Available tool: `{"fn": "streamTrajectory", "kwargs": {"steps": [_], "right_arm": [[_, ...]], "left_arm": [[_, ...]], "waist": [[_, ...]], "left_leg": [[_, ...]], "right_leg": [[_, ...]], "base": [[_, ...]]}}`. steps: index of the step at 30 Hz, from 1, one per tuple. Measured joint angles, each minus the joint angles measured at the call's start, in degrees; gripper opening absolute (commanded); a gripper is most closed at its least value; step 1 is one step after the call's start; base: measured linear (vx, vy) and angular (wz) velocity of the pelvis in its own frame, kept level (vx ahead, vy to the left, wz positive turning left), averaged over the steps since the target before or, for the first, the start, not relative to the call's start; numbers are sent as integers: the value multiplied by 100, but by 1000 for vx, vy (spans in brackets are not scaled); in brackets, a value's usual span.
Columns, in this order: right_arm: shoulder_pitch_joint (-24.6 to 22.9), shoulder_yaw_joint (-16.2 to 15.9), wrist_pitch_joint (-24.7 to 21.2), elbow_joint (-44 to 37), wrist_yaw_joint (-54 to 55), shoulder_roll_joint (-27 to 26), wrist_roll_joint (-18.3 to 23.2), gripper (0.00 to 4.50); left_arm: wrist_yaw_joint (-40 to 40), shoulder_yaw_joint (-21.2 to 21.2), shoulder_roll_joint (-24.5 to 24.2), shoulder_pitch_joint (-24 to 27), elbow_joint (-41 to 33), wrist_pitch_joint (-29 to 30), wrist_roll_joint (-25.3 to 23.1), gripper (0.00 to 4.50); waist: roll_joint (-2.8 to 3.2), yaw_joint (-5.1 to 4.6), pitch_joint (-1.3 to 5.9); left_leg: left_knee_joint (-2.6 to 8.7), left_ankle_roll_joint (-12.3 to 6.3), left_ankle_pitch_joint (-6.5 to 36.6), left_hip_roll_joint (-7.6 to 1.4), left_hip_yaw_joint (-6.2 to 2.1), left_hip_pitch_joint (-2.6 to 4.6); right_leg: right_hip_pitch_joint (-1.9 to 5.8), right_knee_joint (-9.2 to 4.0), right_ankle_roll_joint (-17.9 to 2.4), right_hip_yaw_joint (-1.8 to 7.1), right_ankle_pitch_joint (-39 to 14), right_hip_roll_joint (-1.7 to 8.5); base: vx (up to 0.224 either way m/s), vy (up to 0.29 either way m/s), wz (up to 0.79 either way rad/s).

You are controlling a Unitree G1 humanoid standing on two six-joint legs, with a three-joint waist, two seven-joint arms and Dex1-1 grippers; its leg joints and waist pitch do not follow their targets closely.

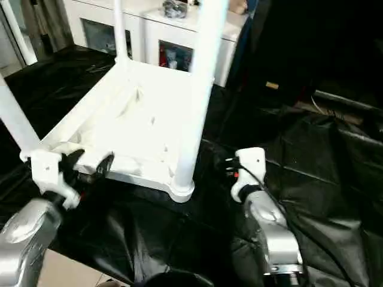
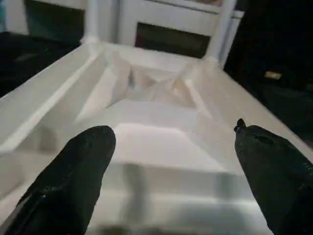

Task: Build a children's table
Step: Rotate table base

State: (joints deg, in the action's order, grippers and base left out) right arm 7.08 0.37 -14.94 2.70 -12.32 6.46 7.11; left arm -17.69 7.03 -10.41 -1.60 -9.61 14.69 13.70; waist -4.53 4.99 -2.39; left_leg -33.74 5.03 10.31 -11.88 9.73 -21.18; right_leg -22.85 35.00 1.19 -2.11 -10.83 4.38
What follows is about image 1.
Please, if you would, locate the white plastic table top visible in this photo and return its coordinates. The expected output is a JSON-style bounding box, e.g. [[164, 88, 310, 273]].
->
[[21, 57, 207, 203]]

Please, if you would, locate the white plastic table leg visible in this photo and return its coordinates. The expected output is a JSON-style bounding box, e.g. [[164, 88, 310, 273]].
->
[[0, 75, 41, 161], [169, 0, 230, 203], [113, 0, 131, 68]]

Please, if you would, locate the black plastic mat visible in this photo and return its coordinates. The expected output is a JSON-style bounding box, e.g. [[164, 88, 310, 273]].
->
[[0, 45, 383, 287]]

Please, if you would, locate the white glass-door cabinet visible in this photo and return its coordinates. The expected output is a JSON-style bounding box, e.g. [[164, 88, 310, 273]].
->
[[63, 0, 249, 87]]

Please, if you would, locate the tan plush toy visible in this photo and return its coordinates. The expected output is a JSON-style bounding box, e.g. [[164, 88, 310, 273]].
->
[[229, 0, 249, 15]]

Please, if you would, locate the small grey container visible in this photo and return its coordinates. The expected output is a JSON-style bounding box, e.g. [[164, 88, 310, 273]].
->
[[163, 0, 189, 19]]

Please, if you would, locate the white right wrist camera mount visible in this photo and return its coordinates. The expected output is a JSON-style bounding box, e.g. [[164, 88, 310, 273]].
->
[[230, 148, 267, 203]]

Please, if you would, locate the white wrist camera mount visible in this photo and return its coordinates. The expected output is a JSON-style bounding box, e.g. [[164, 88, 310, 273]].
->
[[30, 149, 81, 210], [230, 148, 267, 203]]

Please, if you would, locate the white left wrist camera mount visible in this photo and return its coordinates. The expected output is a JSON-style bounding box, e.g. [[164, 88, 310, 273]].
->
[[30, 149, 81, 210]]

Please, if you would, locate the dark metal rail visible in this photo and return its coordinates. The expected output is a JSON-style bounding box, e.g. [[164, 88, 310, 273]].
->
[[314, 90, 383, 114]]

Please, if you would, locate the white door frame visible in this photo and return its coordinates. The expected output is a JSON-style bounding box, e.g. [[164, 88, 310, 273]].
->
[[0, 0, 38, 66]]

